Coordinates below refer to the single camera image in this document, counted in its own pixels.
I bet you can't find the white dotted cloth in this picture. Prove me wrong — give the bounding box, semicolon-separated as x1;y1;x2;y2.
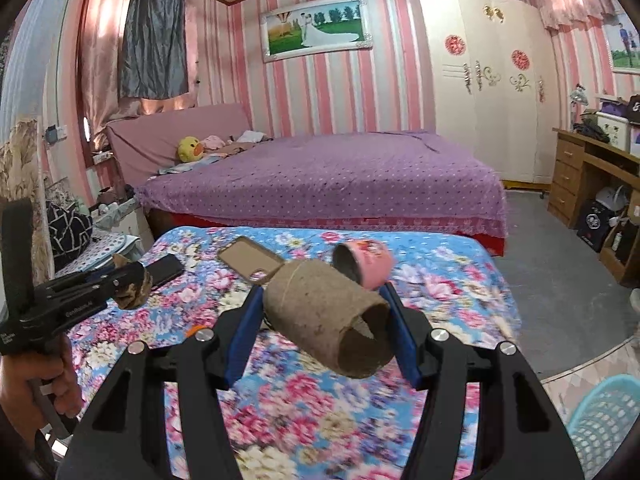
55;232;141;278

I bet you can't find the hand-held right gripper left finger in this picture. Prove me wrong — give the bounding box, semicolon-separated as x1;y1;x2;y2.
55;287;266;480

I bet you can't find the black printed bag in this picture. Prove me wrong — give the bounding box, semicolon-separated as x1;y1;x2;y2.
576;199;618;253

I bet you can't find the white wardrobe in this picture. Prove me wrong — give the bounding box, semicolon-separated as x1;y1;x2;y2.
415;0;563;186

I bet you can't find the framed wedding picture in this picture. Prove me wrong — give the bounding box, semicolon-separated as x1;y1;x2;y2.
259;0;373;63

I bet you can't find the white storage box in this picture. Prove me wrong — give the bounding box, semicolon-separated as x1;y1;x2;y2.
597;112;632;152

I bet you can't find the person's left hand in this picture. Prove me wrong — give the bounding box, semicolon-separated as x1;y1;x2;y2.
0;332;84;431

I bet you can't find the framed couple photo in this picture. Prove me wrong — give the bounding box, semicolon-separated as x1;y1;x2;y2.
602;12;640;76

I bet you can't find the person's left forearm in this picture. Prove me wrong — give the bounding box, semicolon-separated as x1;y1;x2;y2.
0;410;56;480

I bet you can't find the brown cardboard tube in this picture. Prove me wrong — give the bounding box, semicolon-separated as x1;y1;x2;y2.
262;258;396;380

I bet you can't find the desk lamp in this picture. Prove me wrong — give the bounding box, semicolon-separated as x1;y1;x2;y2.
570;84;591;131

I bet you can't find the purple dotted bed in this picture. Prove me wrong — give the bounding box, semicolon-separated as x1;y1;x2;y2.
135;132;508;256

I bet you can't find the yellow duck plush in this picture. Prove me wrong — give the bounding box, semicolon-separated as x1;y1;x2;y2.
177;136;205;163

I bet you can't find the wooden desk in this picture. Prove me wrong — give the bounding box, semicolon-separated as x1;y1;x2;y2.
547;127;640;287

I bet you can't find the pink mug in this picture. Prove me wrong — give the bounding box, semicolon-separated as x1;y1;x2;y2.
332;240;396;291

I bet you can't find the black patterned cushion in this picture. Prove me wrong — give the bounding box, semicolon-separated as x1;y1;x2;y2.
46;200;95;273

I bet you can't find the light blue plastic basket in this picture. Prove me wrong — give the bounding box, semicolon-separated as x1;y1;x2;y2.
565;375;640;480

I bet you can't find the beige floral curtain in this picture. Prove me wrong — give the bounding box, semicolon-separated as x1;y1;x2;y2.
0;117;47;281

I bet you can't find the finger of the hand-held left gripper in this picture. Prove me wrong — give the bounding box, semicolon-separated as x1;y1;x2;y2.
60;284;124;306
52;265;141;289

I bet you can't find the floral blanket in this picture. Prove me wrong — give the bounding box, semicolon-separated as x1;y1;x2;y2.
65;225;523;480

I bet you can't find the grey curtain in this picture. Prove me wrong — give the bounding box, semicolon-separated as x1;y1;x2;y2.
117;0;190;100

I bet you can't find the white appliance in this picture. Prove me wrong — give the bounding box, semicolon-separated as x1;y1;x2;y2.
597;185;631;211

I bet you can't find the dark clothes pile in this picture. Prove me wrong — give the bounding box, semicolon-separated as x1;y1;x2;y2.
574;121;612;142

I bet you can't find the paper wrapper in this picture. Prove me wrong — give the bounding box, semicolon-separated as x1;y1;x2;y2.
112;254;153;311

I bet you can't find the black smartphone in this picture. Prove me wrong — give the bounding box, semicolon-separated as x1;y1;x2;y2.
145;254;186;288

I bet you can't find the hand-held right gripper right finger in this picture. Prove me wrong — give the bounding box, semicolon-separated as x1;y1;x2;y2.
382;282;586;480

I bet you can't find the pink headboard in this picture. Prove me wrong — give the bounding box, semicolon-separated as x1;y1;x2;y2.
105;104;251;181

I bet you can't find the brown phone case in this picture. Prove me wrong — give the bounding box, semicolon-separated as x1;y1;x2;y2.
217;236;286;286

